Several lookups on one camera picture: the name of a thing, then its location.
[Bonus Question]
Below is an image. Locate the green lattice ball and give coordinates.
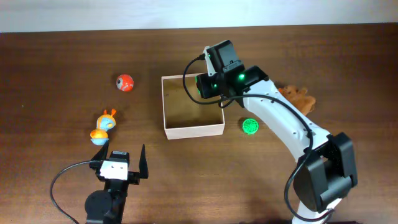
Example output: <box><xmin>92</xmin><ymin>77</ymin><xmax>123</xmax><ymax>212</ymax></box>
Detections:
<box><xmin>242</xmin><ymin>118</ymin><xmax>259</xmax><ymax>135</ymax></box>

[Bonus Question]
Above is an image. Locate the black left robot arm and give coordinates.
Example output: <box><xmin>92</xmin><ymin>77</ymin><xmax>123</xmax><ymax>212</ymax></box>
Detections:
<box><xmin>85</xmin><ymin>141</ymin><xmax>149</xmax><ymax>224</ymax></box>

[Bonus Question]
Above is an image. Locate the blue orange snail toy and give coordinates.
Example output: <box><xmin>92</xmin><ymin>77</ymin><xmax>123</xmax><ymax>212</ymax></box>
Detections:
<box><xmin>90</xmin><ymin>109</ymin><xmax>116</xmax><ymax>146</ymax></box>

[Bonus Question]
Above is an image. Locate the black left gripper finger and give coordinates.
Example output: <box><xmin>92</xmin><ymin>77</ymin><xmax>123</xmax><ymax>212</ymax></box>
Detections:
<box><xmin>91</xmin><ymin>140</ymin><xmax>109</xmax><ymax>161</ymax></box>
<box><xmin>139</xmin><ymin>144</ymin><xmax>149</xmax><ymax>179</ymax></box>

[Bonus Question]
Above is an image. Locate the beige open cardboard box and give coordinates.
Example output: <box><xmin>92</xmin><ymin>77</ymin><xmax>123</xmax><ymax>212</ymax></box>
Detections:
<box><xmin>161</xmin><ymin>75</ymin><xmax>225</xmax><ymax>140</ymax></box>

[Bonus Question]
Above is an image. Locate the black left camera cable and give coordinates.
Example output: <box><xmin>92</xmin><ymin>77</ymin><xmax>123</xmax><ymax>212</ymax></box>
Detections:
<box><xmin>49</xmin><ymin>160</ymin><xmax>94</xmax><ymax>224</ymax></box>

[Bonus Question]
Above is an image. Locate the red grey toy ball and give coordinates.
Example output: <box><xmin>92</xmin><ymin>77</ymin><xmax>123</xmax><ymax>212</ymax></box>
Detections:
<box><xmin>116</xmin><ymin>74</ymin><xmax>134</xmax><ymax>92</ymax></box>

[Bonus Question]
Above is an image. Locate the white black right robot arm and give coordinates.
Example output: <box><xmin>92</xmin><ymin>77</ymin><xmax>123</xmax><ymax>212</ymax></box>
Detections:
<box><xmin>196</xmin><ymin>40</ymin><xmax>358</xmax><ymax>223</ymax></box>

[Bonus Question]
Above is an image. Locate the brown plush toy animal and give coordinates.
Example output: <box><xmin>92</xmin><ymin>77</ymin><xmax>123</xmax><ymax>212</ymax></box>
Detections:
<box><xmin>278</xmin><ymin>85</ymin><xmax>316</xmax><ymax>116</ymax></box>

